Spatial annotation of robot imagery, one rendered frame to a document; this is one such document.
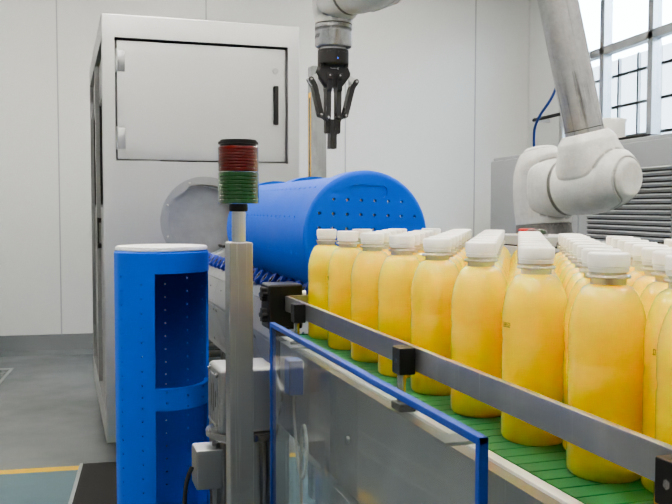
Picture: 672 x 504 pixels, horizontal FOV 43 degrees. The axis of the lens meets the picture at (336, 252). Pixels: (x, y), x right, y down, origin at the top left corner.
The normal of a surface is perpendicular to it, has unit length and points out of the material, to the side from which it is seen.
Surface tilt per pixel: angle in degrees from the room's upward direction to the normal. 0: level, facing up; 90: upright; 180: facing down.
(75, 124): 90
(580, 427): 90
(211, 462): 90
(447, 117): 90
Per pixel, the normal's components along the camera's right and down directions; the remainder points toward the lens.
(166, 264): 0.30, 0.05
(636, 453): -0.95, 0.01
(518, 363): -0.61, 0.04
